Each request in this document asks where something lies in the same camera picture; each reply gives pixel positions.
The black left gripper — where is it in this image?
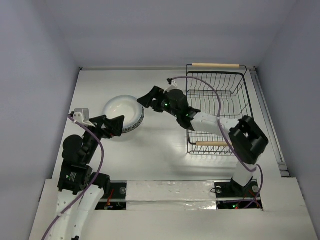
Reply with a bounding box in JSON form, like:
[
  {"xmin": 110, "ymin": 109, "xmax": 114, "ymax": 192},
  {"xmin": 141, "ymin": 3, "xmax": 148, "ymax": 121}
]
[{"xmin": 83, "ymin": 114, "xmax": 124, "ymax": 163}]

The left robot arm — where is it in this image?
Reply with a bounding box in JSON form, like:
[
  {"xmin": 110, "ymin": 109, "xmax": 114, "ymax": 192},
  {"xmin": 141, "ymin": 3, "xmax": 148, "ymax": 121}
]
[{"xmin": 49, "ymin": 112, "xmax": 125, "ymax": 240}]

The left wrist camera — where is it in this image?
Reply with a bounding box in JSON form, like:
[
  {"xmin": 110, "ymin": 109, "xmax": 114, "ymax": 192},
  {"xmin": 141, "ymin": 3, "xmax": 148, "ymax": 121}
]
[{"xmin": 72, "ymin": 108, "xmax": 92, "ymax": 126}]

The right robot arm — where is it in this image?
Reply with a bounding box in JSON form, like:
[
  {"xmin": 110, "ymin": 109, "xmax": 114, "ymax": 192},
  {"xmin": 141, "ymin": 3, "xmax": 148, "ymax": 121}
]
[{"xmin": 137, "ymin": 86, "xmax": 269, "ymax": 197}]

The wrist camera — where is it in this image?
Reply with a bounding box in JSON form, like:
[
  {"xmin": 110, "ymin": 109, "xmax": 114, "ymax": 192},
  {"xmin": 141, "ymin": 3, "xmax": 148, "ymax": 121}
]
[
  {"xmin": 72, "ymin": 108, "xmax": 92, "ymax": 126},
  {"xmin": 164, "ymin": 80, "xmax": 178, "ymax": 93}
]

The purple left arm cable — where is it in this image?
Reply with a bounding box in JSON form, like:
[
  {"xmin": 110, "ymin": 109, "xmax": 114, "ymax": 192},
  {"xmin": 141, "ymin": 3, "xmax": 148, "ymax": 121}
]
[{"xmin": 39, "ymin": 113, "xmax": 105, "ymax": 240}]

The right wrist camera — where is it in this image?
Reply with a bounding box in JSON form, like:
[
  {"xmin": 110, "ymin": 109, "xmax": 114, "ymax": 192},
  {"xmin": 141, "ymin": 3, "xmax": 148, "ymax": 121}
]
[{"xmin": 164, "ymin": 80, "xmax": 178, "ymax": 93}]

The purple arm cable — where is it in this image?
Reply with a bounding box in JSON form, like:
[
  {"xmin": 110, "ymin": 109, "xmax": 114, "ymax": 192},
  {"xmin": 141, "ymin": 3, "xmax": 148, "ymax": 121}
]
[
  {"xmin": 39, "ymin": 113, "xmax": 105, "ymax": 240},
  {"xmin": 166, "ymin": 76, "xmax": 264, "ymax": 210}
]

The white deep plate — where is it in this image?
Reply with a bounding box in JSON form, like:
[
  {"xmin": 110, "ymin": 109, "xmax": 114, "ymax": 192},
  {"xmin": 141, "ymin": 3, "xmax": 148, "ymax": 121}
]
[{"xmin": 102, "ymin": 95, "xmax": 145, "ymax": 134}]

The black wire dish rack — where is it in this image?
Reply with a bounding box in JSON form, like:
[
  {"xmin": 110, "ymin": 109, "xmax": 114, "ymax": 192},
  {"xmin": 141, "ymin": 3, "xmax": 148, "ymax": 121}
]
[{"xmin": 185, "ymin": 64, "xmax": 253, "ymax": 156}]

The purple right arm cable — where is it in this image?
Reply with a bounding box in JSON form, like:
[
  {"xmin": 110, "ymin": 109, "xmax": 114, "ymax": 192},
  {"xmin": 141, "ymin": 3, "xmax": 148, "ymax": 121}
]
[{"xmin": 166, "ymin": 76, "xmax": 264, "ymax": 210}]

